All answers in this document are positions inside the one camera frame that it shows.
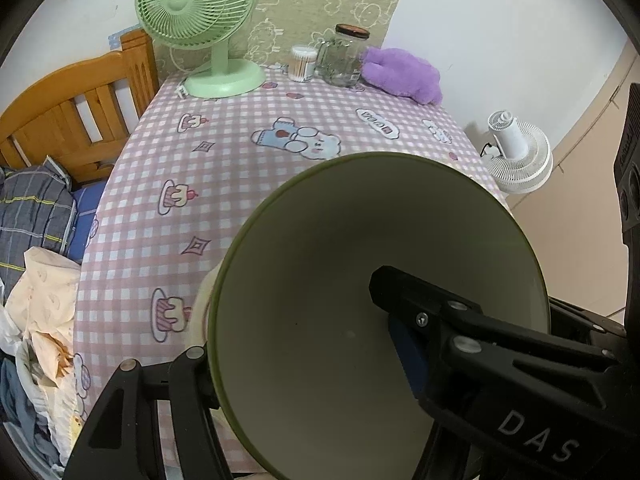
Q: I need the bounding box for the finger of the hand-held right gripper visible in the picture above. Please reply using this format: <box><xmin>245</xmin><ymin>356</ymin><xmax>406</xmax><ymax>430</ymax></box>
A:
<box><xmin>369</xmin><ymin>266</ymin><xmax>640</xmax><ymax>480</ymax></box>
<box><xmin>548</xmin><ymin>297</ymin><xmax>628</xmax><ymax>356</ymax></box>

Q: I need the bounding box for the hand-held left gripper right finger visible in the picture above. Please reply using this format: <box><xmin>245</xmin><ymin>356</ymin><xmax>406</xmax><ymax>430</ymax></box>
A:
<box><xmin>389</xmin><ymin>314</ymin><xmax>481</xmax><ymax>480</ymax></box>

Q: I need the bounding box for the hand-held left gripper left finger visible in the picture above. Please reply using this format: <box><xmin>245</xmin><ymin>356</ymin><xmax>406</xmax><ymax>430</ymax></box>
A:
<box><xmin>62</xmin><ymin>342</ymin><xmax>233</xmax><ymax>480</ymax></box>

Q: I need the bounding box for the green rimmed ceramic bowl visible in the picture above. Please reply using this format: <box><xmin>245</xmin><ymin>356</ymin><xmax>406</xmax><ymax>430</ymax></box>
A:
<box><xmin>207</xmin><ymin>152</ymin><xmax>551</xmax><ymax>480</ymax></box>

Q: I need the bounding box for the white clip fan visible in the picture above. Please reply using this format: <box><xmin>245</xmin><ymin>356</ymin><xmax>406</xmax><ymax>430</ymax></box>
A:
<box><xmin>487</xmin><ymin>110</ymin><xmax>554</xmax><ymax>196</ymax></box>

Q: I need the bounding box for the peach cloth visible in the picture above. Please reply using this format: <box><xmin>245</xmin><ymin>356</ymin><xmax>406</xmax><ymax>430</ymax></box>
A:
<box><xmin>5</xmin><ymin>246</ymin><xmax>88</xmax><ymax>466</ymax></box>

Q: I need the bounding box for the grey blue clothes pile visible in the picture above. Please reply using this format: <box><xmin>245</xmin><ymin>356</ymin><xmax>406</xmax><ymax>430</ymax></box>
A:
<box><xmin>0</xmin><ymin>355</ymin><xmax>66</xmax><ymax>471</ymax></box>

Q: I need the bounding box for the white plastic bag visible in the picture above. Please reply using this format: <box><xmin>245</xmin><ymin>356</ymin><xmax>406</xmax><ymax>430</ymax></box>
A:
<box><xmin>0</xmin><ymin>305</ymin><xmax>26</xmax><ymax>361</ymax></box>

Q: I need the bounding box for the blue checked bed sheet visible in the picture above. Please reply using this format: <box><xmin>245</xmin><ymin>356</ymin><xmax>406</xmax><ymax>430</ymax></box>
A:
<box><xmin>67</xmin><ymin>180</ymin><xmax>108</xmax><ymax>263</ymax></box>

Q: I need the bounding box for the pink checked bear tablecloth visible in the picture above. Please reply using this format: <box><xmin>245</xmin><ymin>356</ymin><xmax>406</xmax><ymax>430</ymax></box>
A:
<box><xmin>72</xmin><ymin>62</ymin><xmax>511</xmax><ymax>476</ymax></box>

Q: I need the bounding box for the purple plush toy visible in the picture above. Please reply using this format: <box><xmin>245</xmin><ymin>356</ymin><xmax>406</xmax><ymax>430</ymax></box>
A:
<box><xmin>361</xmin><ymin>47</ymin><xmax>445</xmax><ymax>106</ymax></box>

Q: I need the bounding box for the grey plaid pillow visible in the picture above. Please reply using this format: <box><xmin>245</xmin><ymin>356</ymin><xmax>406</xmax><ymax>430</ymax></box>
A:
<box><xmin>0</xmin><ymin>155</ymin><xmax>78</xmax><ymax>286</ymax></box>

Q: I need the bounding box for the clear glass mug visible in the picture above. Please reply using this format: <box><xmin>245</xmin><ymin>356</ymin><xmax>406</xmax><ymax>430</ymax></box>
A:
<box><xmin>315</xmin><ymin>40</ymin><xmax>362</xmax><ymax>86</ymax></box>

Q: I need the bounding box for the cotton swab box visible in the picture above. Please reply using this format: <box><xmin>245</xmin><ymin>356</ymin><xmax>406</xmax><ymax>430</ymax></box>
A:
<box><xmin>289</xmin><ymin>45</ymin><xmax>318</xmax><ymax>82</ymax></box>

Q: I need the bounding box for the glass jar with dark lid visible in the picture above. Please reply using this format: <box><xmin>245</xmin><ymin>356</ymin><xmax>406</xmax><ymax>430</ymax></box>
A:
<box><xmin>332</xmin><ymin>24</ymin><xmax>372</xmax><ymax>88</ymax></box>

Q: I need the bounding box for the green table fan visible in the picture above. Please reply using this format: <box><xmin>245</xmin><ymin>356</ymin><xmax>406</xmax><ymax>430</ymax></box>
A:
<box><xmin>136</xmin><ymin>0</ymin><xmax>267</xmax><ymax>100</ymax></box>

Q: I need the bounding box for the green printed board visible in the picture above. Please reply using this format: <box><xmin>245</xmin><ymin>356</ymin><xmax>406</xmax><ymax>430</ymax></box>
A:
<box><xmin>152</xmin><ymin>0</ymin><xmax>405</xmax><ymax>68</ymax></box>

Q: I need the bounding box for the wooden bed headboard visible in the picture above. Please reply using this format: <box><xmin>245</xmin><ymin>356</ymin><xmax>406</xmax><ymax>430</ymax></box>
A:
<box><xmin>0</xmin><ymin>30</ymin><xmax>160</xmax><ymax>183</ymax></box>

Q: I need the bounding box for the white fan plug cable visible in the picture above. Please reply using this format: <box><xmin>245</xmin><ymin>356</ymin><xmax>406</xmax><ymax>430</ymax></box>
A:
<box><xmin>175</xmin><ymin>62</ymin><xmax>213</xmax><ymax>98</ymax></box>

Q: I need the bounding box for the blue patterned wall sticker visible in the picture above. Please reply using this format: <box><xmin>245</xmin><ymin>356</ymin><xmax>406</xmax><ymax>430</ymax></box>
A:
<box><xmin>109</xmin><ymin>29</ymin><xmax>147</xmax><ymax>52</ymax></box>

